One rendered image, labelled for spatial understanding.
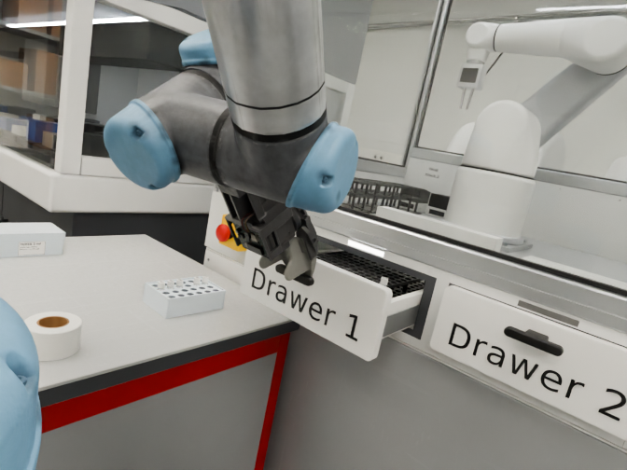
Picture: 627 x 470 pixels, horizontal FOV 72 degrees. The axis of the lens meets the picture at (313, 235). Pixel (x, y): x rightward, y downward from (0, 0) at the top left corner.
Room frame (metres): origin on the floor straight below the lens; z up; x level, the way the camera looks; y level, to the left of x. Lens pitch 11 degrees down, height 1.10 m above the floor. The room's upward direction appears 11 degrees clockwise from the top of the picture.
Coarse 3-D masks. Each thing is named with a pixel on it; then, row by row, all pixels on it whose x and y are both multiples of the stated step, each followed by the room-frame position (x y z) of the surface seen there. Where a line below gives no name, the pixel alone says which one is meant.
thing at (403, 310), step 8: (336, 248) 0.93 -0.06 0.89; (400, 296) 0.67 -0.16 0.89; (408, 296) 0.68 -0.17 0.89; (416, 296) 0.70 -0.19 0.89; (392, 304) 0.63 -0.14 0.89; (400, 304) 0.66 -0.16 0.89; (408, 304) 0.68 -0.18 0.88; (416, 304) 0.71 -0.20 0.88; (392, 312) 0.64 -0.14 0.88; (400, 312) 0.66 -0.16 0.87; (408, 312) 0.68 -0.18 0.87; (416, 312) 0.71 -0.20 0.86; (392, 320) 0.64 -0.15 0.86; (400, 320) 0.66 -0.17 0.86; (408, 320) 0.69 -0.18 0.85; (384, 328) 0.62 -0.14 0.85; (392, 328) 0.64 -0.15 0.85; (400, 328) 0.67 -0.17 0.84; (384, 336) 0.63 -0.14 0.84
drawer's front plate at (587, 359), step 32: (448, 288) 0.67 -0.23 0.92; (448, 320) 0.66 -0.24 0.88; (480, 320) 0.63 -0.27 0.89; (512, 320) 0.60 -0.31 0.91; (544, 320) 0.58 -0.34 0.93; (448, 352) 0.65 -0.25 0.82; (480, 352) 0.62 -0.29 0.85; (512, 352) 0.59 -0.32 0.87; (544, 352) 0.57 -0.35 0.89; (576, 352) 0.55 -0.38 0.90; (608, 352) 0.53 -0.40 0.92; (512, 384) 0.59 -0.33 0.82; (608, 384) 0.52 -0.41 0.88; (576, 416) 0.54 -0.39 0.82
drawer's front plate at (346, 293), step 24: (240, 288) 0.75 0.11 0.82; (264, 288) 0.71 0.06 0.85; (288, 288) 0.68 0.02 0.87; (312, 288) 0.65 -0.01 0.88; (336, 288) 0.62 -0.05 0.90; (360, 288) 0.60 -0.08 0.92; (384, 288) 0.58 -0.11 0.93; (288, 312) 0.67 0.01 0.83; (312, 312) 0.65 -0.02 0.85; (336, 312) 0.62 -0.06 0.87; (360, 312) 0.59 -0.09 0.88; (384, 312) 0.58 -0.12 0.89; (336, 336) 0.61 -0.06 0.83; (360, 336) 0.59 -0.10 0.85
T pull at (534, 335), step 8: (512, 328) 0.57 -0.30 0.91; (512, 336) 0.57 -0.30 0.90; (520, 336) 0.56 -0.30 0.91; (528, 336) 0.56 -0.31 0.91; (536, 336) 0.56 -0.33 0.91; (544, 336) 0.57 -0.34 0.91; (528, 344) 0.55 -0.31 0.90; (536, 344) 0.55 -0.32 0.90; (544, 344) 0.54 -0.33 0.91; (552, 344) 0.54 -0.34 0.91; (552, 352) 0.54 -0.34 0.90; (560, 352) 0.53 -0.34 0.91
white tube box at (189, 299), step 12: (156, 288) 0.74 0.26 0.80; (180, 288) 0.77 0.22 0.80; (192, 288) 0.78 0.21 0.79; (204, 288) 0.80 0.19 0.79; (216, 288) 0.80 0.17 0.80; (144, 300) 0.75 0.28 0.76; (156, 300) 0.72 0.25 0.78; (168, 300) 0.70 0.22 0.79; (180, 300) 0.72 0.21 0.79; (192, 300) 0.74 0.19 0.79; (204, 300) 0.76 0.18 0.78; (216, 300) 0.78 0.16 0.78; (168, 312) 0.70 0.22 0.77; (180, 312) 0.72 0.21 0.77; (192, 312) 0.74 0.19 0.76
